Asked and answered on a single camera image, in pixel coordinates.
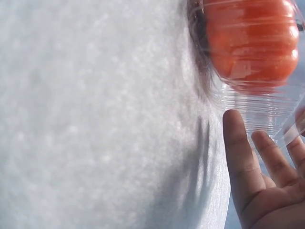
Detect person's right hand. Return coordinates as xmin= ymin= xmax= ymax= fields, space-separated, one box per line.
xmin=223 ymin=109 xmax=305 ymax=229

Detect clear ribbed plastic cup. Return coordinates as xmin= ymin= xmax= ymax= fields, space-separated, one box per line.
xmin=188 ymin=0 xmax=305 ymax=145

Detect orange ribbed round object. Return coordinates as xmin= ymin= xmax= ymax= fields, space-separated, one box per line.
xmin=206 ymin=0 xmax=300 ymax=93

